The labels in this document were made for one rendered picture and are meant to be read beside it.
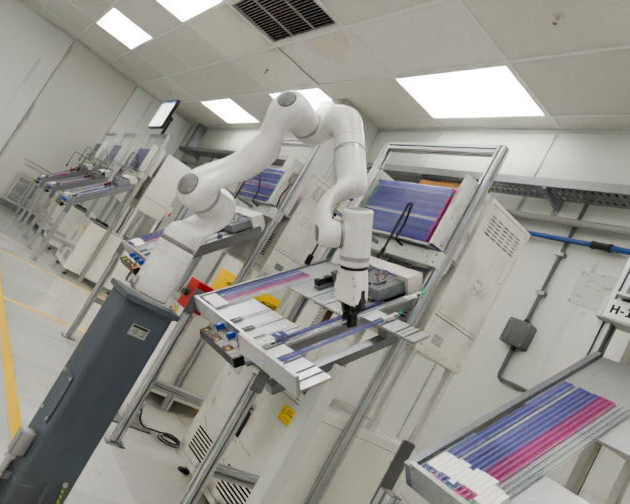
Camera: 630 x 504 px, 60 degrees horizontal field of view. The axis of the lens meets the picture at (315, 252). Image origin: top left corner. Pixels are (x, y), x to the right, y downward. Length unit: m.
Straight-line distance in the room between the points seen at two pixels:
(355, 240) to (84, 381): 0.88
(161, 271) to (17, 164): 8.79
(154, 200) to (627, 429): 5.71
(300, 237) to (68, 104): 7.45
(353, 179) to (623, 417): 0.88
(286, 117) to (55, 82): 8.97
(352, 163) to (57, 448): 1.17
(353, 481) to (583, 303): 1.86
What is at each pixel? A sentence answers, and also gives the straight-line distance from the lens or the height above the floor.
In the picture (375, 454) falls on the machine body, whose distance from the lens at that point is 2.41.
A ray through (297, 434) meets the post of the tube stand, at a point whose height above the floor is 0.57.
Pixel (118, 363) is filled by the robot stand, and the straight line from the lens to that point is 1.75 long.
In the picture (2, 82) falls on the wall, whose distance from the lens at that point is 10.44.
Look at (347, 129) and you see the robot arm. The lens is 1.62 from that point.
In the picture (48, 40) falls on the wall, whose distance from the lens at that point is 10.56.
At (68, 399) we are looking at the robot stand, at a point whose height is 0.36.
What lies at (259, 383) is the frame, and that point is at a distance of 1.90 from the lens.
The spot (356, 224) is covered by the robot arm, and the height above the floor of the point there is 1.17.
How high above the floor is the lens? 0.89
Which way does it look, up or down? 6 degrees up
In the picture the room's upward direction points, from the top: 30 degrees clockwise
